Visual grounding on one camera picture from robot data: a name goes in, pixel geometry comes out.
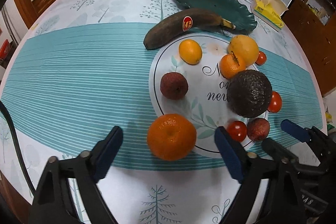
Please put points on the dark brown banana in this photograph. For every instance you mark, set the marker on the dark brown banana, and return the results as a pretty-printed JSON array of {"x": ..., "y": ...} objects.
[{"x": 181, "y": 22}]

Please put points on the small yellow-orange kumquat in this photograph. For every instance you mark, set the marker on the small yellow-orange kumquat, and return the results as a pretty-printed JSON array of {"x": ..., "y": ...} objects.
[{"x": 190, "y": 51}]

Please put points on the round white printed placemat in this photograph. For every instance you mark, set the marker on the round white printed placemat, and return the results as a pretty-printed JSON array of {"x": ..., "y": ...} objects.
[{"x": 205, "y": 103}]

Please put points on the large orange mandarin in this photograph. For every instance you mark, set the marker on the large orange mandarin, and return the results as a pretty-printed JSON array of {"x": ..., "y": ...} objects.
[{"x": 171, "y": 137}]

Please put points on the cherry tomato beside grapefruit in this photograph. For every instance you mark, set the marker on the cherry tomato beside grapefruit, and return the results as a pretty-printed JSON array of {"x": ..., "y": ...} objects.
[{"x": 261, "y": 58}]

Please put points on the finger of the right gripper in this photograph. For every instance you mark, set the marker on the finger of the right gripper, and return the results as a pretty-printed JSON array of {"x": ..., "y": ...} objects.
[
  {"x": 279, "y": 153},
  {"x": 304, "y": 135}
]

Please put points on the yellow tissue pack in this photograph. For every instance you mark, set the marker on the yellow tissue pack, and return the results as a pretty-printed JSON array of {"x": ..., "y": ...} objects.
[{"x": 270, "y": 11}]

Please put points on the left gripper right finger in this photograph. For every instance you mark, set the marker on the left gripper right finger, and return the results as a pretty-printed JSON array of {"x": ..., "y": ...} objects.
[{"x": 249, "y": 169}]

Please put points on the red lychee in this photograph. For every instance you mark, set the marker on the red lychee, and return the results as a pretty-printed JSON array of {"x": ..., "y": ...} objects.
[
  {"x": 174, "y": 86},
  {"x": 258, "y": 129}
]

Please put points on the dark green scalloped plate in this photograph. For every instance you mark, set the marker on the dark green scalloped plate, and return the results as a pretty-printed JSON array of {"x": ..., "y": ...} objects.
[{"x": 231, "y": 10}]

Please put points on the cherry tomato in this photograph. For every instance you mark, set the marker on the cherry tomato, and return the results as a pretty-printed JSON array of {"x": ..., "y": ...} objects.
[
  {"x": 261, "y": 58},
  {"x": 237, "y": 130},
  {"x": 275, "y": 103}
]

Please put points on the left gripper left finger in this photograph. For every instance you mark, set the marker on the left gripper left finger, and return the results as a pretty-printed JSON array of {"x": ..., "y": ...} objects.
[{"x": 53, "y": 201}]

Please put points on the large yellow grapefruit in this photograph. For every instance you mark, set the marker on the large yellow grapefruit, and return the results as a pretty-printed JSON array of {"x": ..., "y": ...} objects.
[{"x": 245, "y": 47}]

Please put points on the dark green avocado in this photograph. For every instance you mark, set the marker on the dark green avocado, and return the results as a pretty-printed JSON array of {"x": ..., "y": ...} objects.
[{"x": 249, "y": 93}]

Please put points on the small mandarin with stem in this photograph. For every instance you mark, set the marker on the small mandarin with stem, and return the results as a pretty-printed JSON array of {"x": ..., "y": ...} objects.
[{"x": 231, "y": 64}]

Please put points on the cherry tomato front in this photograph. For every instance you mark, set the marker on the cherry tomato front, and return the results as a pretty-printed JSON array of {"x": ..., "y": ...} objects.
[{"x": 237, "y": 130}]

